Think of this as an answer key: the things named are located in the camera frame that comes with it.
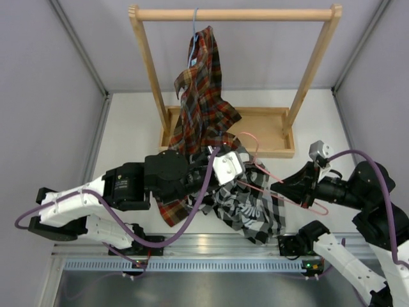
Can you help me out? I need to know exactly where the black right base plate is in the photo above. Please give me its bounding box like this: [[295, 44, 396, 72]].
[[277, 235, 315, 260]]

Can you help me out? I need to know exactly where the pink wire hanger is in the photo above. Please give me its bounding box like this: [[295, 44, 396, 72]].
[[231, 131, 329, 217]]

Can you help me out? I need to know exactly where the grey slotted cable duct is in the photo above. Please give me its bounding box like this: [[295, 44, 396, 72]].
[[64, 258, 317, 273]]

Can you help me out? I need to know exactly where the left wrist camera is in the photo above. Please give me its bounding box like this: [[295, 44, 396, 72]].
[[212, 151, 245, 186]]

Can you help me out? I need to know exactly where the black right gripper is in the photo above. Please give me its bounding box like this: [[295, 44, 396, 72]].
[[270, 160, 367, 210]]

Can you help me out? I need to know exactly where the brown red plaid shirt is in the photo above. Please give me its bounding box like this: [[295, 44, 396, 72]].
[[156, 26, 243, 228]]

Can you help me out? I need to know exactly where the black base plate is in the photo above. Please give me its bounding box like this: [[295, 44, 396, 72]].
[[277, 235, 315, 260], [108, 235, 166, 256]]

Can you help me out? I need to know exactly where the wooden clothes rack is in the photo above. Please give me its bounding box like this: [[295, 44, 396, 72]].
[[128, 4, 343, 159]]

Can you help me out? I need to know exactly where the aluminium mounting rail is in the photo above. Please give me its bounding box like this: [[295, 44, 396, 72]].
[[50, 232, 381, 259]]

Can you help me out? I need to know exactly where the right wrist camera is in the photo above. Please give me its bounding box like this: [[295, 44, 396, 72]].
[[309, 140, 333, 175]]

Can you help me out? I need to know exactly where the blue wire hanger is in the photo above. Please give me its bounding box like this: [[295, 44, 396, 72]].
[[187, 7, 199, 68]]

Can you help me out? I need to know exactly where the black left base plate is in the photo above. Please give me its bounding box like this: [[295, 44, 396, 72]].
[[108, 235, 166, 256]]

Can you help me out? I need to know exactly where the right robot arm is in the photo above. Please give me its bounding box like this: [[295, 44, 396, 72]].
[[270, 161, 408, 306]]

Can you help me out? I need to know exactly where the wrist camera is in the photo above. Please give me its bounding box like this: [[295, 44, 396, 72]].
[[309, 140, 333, 175], [212, 151, 245, 186]]

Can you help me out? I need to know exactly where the black white checkered shirt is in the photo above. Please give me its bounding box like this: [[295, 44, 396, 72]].
[[199, 146, 286, 245]]

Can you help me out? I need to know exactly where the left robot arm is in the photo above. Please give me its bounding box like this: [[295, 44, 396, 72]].
[[26, 150, 229, 255]]

